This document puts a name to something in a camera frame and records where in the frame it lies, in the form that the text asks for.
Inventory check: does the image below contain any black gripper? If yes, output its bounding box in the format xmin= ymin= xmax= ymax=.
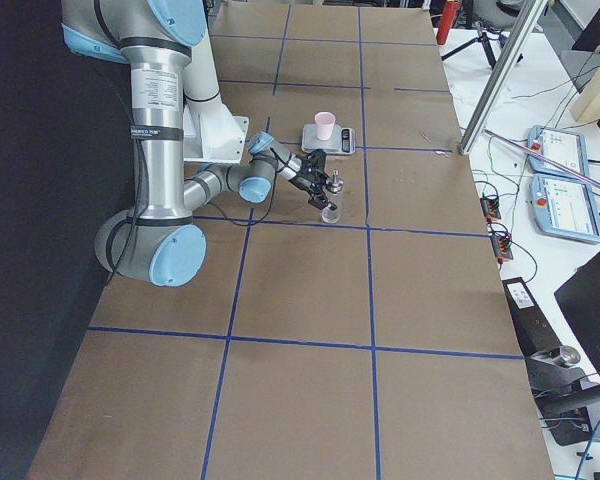
xmin=291 ymin=167 xmax=338 ymax=210

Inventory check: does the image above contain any clear glass sauce bottle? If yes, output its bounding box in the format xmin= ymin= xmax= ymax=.
xmin=321 ymin=169 xmax=344 ymax=224

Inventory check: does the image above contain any pink plastic cup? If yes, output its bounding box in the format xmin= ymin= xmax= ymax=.
xmin=314 ymin=111 xmax=336 ymax=141

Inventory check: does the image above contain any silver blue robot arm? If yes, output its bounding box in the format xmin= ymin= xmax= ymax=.
xmin=62 ymin=1 xmax=337 ymax=287

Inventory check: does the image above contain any silver digital kitchen scale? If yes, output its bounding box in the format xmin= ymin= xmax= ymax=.
xmin=301 ymin=124 xmax=356 ymax=156

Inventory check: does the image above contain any upper orange black connector box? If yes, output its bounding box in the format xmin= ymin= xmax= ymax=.
xmin=480 ymin=196 xmax=501 ymax=223

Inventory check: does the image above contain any orange black connector box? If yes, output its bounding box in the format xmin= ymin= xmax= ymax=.
xmin=480 ymin=196 xmax=501 ymax=223
xmin=490 ymin=230 xmax=513 ymax=264

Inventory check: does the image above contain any lower orange black connector box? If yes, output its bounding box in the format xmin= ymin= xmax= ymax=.
xmin=490 ymin=230 xmax=513 ymax=264

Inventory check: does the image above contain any red cylinder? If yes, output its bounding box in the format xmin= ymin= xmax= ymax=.
xmin=436 ymin=0 xmax=459 ymax=45

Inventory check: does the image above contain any black tripod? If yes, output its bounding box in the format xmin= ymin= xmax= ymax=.
xmin=441 ymin=22 xmax=513 ymax=69

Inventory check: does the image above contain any lower blue teach pendant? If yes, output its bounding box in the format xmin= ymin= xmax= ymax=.
xmin=529 ymin=174 xmax=600 ymax=244

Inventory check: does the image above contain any blue teach pendant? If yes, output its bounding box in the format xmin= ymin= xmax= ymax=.
xmin=529 ymin=174 xmax=600 ymax=244
xmin=527 ymin=125 xmax=589 ymax=176

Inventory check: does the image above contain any upper blue teach pendant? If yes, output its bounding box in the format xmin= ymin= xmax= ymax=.
xmin=527 ymin=125 xmax=589 ymax=176

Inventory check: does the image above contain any black box with label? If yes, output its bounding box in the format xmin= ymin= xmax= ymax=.
xmin=502 ymin=277 xmax=562 ymax=357

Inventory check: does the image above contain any thin metal rod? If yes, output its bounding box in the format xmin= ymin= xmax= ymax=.
xmin=483 ymin=129 xmax=600 ymax=190

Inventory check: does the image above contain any black monitor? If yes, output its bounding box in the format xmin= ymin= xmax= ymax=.
xmin=555 ymin=252 xmax=600 ymax=374

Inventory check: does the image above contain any silver metal knob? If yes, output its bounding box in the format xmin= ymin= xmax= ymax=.
xmin=552 ymin=345 xmax=581 ymax=368

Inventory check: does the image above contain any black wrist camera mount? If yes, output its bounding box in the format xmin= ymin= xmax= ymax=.
xmin=302 ymin=149 xmax=326 ymax=175

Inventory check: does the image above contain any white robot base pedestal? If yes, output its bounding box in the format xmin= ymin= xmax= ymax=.
xmin=183 ymin=32 xmax=249 ymax=164

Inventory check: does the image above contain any aluminium frame post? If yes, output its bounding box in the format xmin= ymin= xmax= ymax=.
xmin=459 ymin=0 xmax=548 ymax=155

